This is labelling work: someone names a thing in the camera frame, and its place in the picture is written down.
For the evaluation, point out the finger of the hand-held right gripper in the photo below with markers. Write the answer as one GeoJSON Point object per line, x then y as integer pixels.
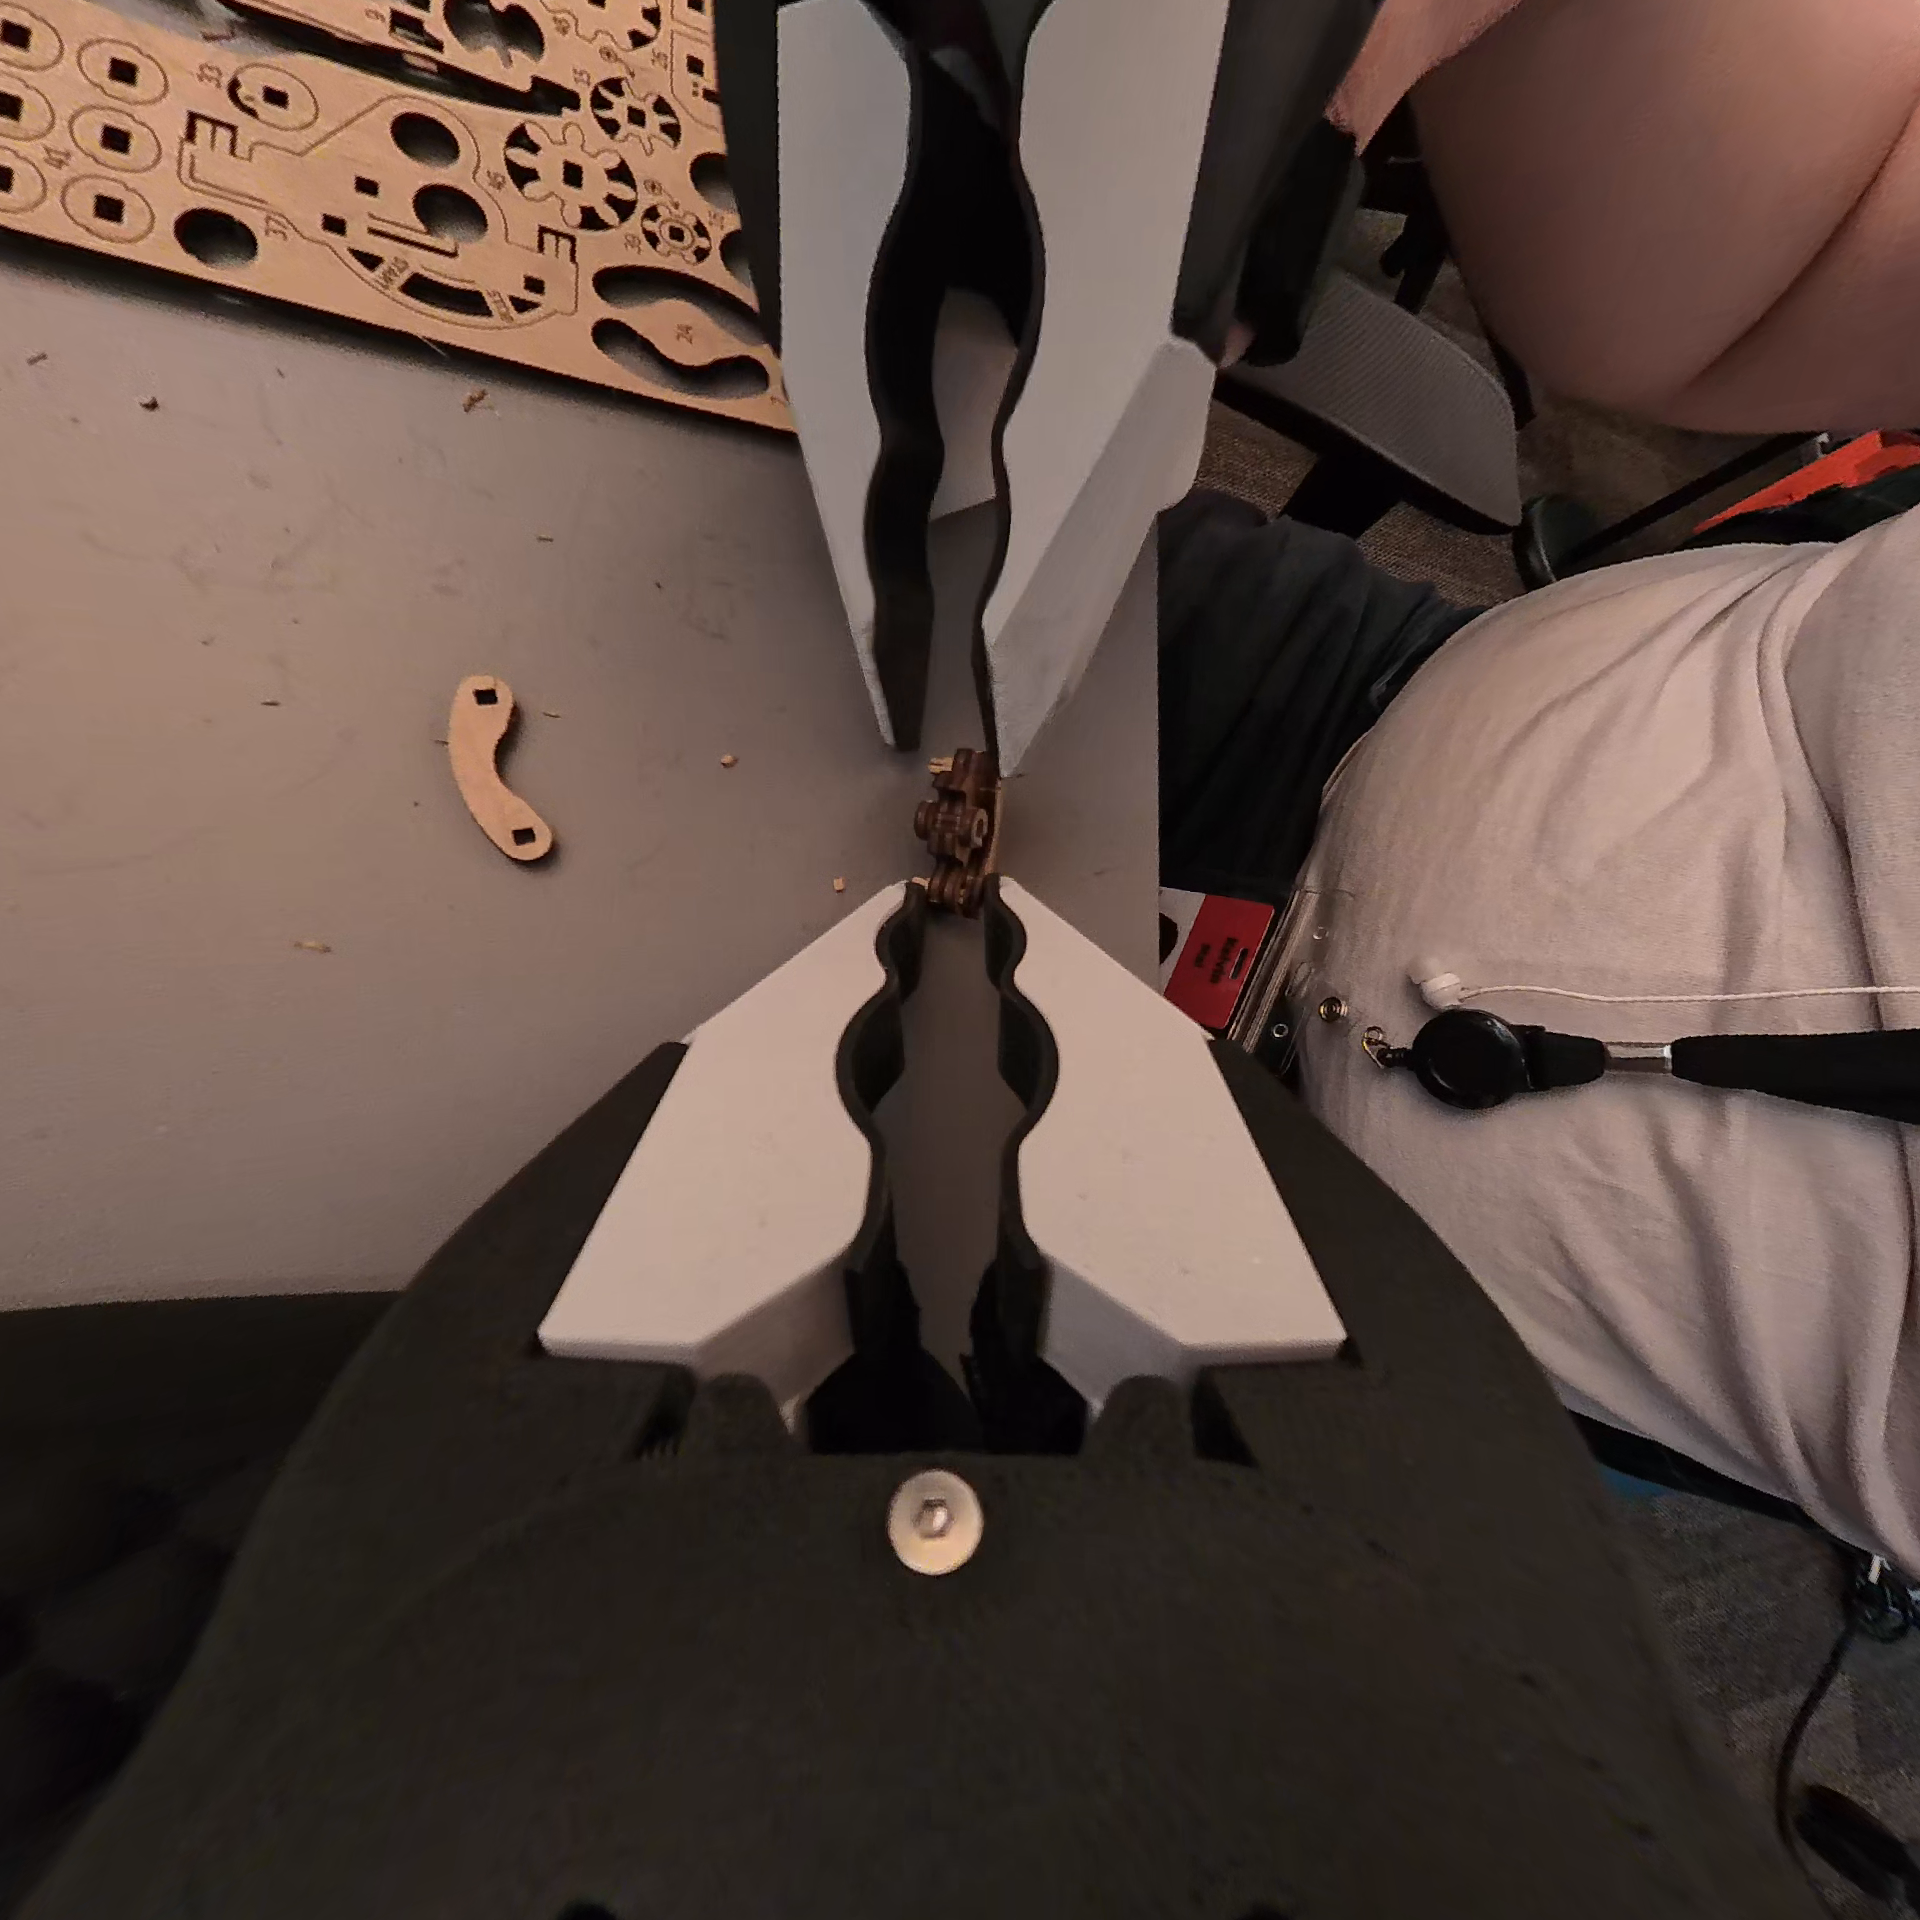
{"type": "Point", "coordinates": [834, 301]}
{"type": "Point", "coordinates": [1118, 422]}

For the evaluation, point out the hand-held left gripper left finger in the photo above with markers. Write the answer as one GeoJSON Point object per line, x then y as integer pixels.
{"type": "Point", "coordinates": [706, 1172]}

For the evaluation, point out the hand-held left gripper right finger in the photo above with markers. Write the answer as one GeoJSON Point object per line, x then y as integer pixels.
{"type": "Point", "coordinates": [1172, 1172]}

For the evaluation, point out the small wooden gear assembly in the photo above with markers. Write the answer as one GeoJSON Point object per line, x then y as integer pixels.
{"type": "Point", "coordinates": [962, 840]}

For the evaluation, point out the person's right forearm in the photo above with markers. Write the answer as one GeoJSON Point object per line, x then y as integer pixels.
{"type": "Point", "coordinates": [1651, 196]}

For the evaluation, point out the curved wooden link piece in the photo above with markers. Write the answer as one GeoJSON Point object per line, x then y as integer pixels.
{"type": "Point", "coordinates": [484, 765]}

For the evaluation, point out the laser-cut plywood parts sheet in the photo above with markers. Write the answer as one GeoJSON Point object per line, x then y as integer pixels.
{"type": "Point", "coordinates": [317, 159]}

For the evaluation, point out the clear badge holder red card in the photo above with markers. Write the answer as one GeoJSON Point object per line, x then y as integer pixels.
{"type": "Point", "coordinates": [1223, 961]}

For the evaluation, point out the person's dark trousers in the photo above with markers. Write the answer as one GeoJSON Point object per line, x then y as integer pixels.
{"type": "Point", "coordinates": [1277, 676]}

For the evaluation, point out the black badge reel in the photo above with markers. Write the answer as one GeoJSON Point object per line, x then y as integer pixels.
{"type": "Point", "coordinates": [1465, 1060]}

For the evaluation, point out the orange object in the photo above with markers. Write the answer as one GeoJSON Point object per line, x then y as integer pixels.
{"type": "Point", "coordinates": [1862, 465]}

